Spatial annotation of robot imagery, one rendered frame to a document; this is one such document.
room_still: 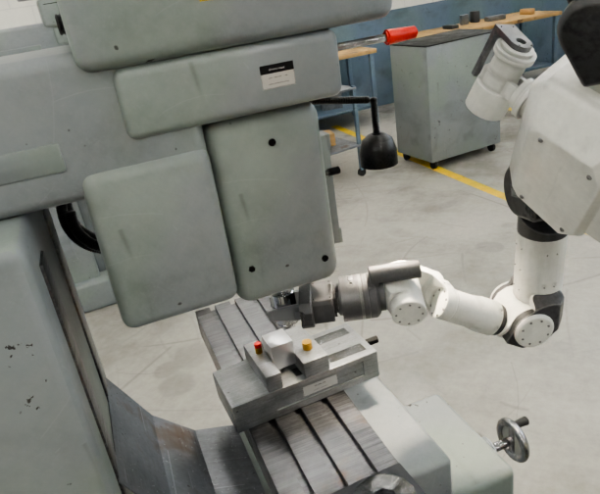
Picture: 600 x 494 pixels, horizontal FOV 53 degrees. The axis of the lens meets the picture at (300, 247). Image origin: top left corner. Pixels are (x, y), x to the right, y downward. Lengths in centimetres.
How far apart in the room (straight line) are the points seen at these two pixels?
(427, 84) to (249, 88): 459
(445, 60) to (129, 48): 480
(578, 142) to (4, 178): 74
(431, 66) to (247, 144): 457
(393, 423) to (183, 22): 96
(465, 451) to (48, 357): 100
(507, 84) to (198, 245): 53
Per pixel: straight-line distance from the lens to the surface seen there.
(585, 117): 82
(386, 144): 114
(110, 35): 85
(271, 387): 130
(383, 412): 145
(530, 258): 119
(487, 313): 122
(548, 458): 261
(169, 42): 86
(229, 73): 89
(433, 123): 555
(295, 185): 98
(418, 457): 135
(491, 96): 98
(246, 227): 97
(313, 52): 93
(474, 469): 149
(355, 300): 112
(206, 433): 145
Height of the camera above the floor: 181
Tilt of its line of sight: 24 degrees down
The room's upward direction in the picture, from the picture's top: 9 degrees counter-clockwise
